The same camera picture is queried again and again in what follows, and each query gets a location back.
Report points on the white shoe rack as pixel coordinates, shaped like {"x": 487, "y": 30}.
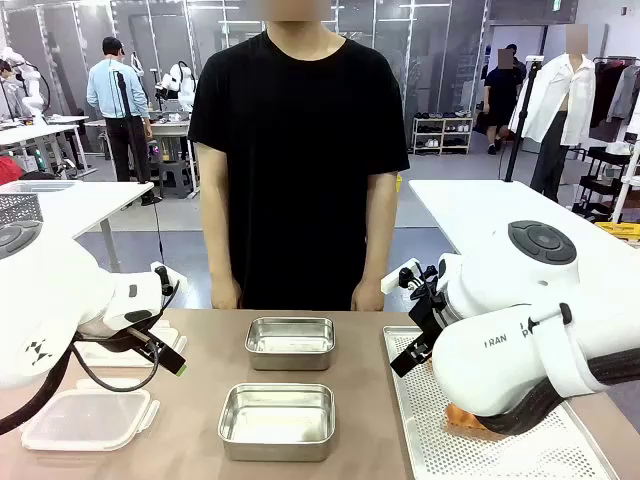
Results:
{"x": 442, "y": 135}

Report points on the white background desk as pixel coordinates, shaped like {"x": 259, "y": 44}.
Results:
{"x": 40, "y": 137}

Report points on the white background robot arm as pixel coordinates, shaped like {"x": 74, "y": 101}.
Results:
{"x": 22, "y": 85}
{"x": 179, "y": 85}

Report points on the yellow flat crate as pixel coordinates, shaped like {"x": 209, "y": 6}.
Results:
{"x": 620, "y": 231}

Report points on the red object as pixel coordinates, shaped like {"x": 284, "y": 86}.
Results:
{"x": 9, "y": 170}

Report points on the large steel container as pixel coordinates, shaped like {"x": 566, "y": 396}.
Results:
{"x": 276, "y": 425}

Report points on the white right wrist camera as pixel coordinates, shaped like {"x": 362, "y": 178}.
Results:
{"x": 397, "y": 277}

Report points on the man in light blue shirt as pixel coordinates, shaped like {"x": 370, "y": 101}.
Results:
{"x": 117, "y": 85}

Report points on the golden croissant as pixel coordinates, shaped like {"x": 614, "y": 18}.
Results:
{"x": 462, "y": 420}

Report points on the person in black t-shirt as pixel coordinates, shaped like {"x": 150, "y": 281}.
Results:
{"x": 300, "y": 165}

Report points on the clear plastic box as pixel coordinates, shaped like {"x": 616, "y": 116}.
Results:
{"x": 35, "y": 186}

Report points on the person in black clothes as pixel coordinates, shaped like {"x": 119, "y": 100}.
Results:
{"x": 502, "y": 95}

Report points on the person's right hand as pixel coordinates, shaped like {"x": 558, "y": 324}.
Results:
{"x": 226, "y": 295}

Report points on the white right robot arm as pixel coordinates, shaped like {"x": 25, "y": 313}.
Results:
{"x": 500, "y": 310}

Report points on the person's left hand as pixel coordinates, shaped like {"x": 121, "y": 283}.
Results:
{"x": 367, "y": 297}

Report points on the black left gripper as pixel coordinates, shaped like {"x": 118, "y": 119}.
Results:
{"x": 112, "y": 340}

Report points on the clothes rack with dark garments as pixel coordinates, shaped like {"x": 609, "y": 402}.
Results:
{"x": 612, "y": 95}

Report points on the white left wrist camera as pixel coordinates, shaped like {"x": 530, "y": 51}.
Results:
{"x": 172, "y": 277}

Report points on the grey mesh basket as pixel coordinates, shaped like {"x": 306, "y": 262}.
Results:
{"x": 17, "y": 207}

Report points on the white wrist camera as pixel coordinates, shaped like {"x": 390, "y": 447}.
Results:
{"x": 172, "y": 277}
{"x": 397, "y": 277}

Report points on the person's left forearm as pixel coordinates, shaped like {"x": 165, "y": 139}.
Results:
{"x": 380, "y": 225}

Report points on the small clear plastic lid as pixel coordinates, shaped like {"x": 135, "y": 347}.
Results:
{"x": 172, "y": 340}

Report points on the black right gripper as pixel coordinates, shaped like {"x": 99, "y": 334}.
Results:
{"x": 429, "y": 320}

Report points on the grey step stool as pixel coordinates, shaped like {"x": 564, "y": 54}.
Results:
{"x": 176, "y": 177}

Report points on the black utility cart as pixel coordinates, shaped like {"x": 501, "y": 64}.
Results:
{"x": 600, "y": 185}

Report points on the small steel container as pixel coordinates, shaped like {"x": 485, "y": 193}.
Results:
{"x": 290, "y": 345}

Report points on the white table with basket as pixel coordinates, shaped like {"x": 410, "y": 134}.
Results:
{"x": 90, "y": 205}

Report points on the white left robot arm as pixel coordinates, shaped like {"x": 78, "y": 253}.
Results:
{"x": 45, "y": 285}

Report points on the person's right forearm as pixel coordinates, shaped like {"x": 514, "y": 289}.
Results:
{"x": 214, "y": 215}

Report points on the large clear plastic lid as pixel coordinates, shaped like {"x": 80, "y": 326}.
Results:
{"x": 85, "y": 417}

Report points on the mannequin with white shirt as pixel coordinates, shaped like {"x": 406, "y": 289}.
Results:
{"x": 562, "y": 100}

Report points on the perforated metal baking tray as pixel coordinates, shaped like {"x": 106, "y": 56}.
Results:
{"x": 430, "y": 435}

